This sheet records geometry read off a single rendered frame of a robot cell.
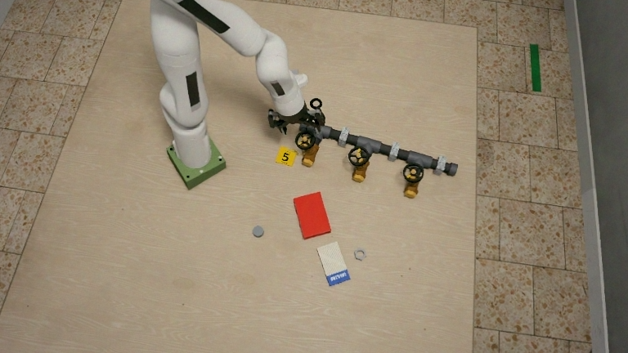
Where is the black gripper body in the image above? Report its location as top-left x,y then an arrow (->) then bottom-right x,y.
277,100 -> 310,124

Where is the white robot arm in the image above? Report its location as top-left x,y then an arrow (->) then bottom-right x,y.
150,0 -> 308,168

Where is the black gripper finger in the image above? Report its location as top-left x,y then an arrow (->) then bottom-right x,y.
268,109 -> 291,135
297,107 -> 325,134

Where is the grey pipe manifold with three valves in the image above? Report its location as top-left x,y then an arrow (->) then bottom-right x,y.
295,123 -> 458,198

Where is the grey round disc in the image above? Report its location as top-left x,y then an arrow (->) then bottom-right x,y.
253,226 -> 264,238

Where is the red flat rectangular block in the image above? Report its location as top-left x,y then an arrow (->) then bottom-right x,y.
294,192 -> 331,239

